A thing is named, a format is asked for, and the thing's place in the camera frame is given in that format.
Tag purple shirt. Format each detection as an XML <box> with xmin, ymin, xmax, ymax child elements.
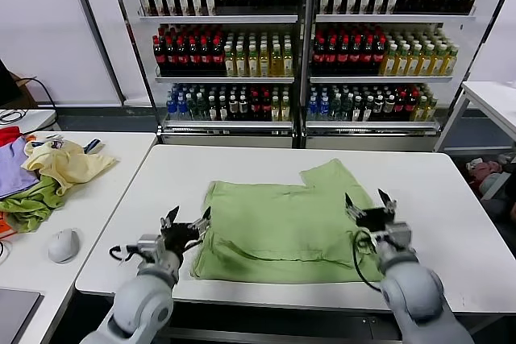
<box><xmin>0</xmin><ymin>136</ymin><xmax>41</xmax><ymax>200</ymax></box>

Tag black monitor cable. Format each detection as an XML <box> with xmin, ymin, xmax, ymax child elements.
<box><xmin>18</xmin><ymin>77</ymin><xmax>57</xmax><ymax>110</ymax></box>

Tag white side table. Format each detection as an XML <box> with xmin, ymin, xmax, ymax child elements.
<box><xmin>434</xmin><ymin>81</ymin><xmax>516</xmax><ymax>154</ymax></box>

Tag light green t-shirt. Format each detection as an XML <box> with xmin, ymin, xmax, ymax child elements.
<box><xmin>189</xmin><ymin>158</ymin><xmax>386</xmax><ymax>284</ymax></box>

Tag brown cardboard box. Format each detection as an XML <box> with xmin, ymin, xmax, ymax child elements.
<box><xmin>10</xmin><ymin>72</ymin><xmax>40</xmax><ymax>110</ymax></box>

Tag red cloth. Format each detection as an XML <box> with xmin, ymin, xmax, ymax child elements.
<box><xmin>0</xmin><ymin>126</ymin><xmax>22</xmax><ymax>147</ymax></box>

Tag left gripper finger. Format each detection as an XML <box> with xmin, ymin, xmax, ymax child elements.
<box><xmin>160</xmin><ymin>205</ymin><xmax>181</xmax><ymax>233</ymax></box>
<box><xmin>186</xmin><ymin>205</ymin><xmax>213</xmax><ymax>237</ymax></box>

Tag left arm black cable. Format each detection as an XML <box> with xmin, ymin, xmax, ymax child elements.
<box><xmin>109</xmin><ymin>243</ymin><xmax>140</xmax><ymax>264</ymax></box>

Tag crumpled olive green garment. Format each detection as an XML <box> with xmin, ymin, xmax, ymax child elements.
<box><xmin>0</xmin><ymin>174</ymin><xmax>68</xmax><ymax>235</ymax></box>

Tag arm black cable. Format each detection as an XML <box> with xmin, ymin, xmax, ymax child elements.
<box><xmin>351</xmin><ymin>227</ymin><xmax>384</xmax><ymax>292</ymax></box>
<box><xmin>109</xmin><ymin>243</ymin><xmax>140</xmax><ymax>264</ymax></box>

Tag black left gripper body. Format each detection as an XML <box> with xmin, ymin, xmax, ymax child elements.
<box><xmin>160</xmin><ymin>222</ymin><xmax>202</xmax><ymax>253</ymax></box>

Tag pink clothes pile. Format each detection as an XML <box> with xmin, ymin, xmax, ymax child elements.
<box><xmin>466</xmin><ymin>157</ymin><xmax>505</xmax><ymax>194</ymax></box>

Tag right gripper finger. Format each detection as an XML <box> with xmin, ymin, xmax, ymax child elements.
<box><xmin>377</xmin><ymin>188</ymin><xmax>398</xmax><ymax>215</ymax></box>
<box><xmin>344</xmin><ymin>193</ymin><xmax>367</xmax><ymax>220</ymax></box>

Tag cola bottle red cap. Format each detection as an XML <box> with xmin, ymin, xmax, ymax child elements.
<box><xmin>199</xmin><ymin>36</ymin><xmax>213</xmax><ymax>76</ymax></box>
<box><xmin>152</xmin><ymin>36</ymin><xmax>166</xmax><ymax>76</ymax></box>
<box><xmin>177</xmin><ymin>36</ymin><xmax>189</xmax><ymax>76</ymax></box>
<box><xmin>211</xmin><ymin>36</ymin><xmax>225</xmax><ymax>76</ymax></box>
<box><xmin>349</xmin><ymin>37</ymin><xmax>363</xmax><ymax>76</ymax></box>
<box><xmin>324</xmin><ymin>37</ymin><xmax>338</xmax><ymax>76</ymax></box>
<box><xmin>361</xmin><ymin>37</ymin><xmax>375</xmax><ymax>76</ymax></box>
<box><xmin>336</xmin><ymin>37</ymin><xmax>350</xmax><ymax>76</ymax></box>
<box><xmin>188</xmin><ymin>36</ymin><xmax>201</xmax><ymax>76</ymax></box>
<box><xmin>312</xmin><ymin>37</ymin><xmax>326</xmax><ymax>76</ymax></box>
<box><xmin>164</xmin><ymin>36</ymin><xmax>178</xmax><ymax>76</ymax></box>
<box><xmin>373</xmin><ymin>37</ymin><xmax>387</xmax><ymax>76</ymax></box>

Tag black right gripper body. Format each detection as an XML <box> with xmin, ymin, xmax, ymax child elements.
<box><xmin>356</xmin><ymin>206</ymin><xmax>397</xmax><ymax>234</ymax></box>

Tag white beverage shelf cabinet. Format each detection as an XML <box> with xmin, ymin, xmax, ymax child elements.
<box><xmin>302</xmin><ymin>0</ymin><xmax>503</xmax><ymax>152</ymax></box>
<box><xmin>105</xmin><ymin>0</ymin><xmax>311</xmax><ymax>150</ymax></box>

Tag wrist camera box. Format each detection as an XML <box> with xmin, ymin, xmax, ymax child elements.
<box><xmin>135</xmin><ymin>233</ymin><xmax>163</xmax><ymax>259</ymax></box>
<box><xmin>382</xmin><ymin>221</ymin><xmax>413</xmax><ymax>247</ymax></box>

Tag black monitor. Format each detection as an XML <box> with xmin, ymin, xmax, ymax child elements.
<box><xmin>0</xmin><ymin>57</ymin><xmax>23</xmax><ymax>108</ymax></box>

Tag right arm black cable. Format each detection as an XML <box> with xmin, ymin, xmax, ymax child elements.
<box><xmin>351</xmin><ymin>227</ymin><xmax>384</xmax><ymax>292</ymax></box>

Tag white computer mouse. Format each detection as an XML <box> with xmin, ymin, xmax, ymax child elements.
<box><xmin>47</xmin><ymin>228</ymin><xmax>81</xmax><ymax>264</ymax></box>

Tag orange white package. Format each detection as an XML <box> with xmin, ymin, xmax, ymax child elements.
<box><xmin>0</xmin><ymin>210</ymin><xmax>19</xmax><ymax>240</ymax></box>

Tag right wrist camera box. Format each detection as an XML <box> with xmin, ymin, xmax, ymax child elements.
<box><xmin>382</xmin><ymin>221</ymin><xmax>413</xmax><ymax>247</ymax></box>

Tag white printed cloth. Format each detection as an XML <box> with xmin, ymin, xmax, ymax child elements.
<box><xmin>34</xmin><ymin>133</ymin><xmax>66</xmax><ymax>151</ymax></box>

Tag pale yellow shirt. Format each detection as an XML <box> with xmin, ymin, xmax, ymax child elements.
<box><xmin>20</xmin><ymin>139</ymin><xmax>119</xmax><ymax>197</ymax></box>

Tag grey laptop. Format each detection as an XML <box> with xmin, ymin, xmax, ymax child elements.
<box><xmin>0</xmin><ymin>287</ymin><xmax>44</xmax><ymax>344</ymax></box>

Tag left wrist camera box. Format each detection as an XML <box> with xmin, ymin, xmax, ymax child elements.
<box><xmin>135</xmin><ymin>233</ymin><xmax>163</xmax><ymax>259</ymax></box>

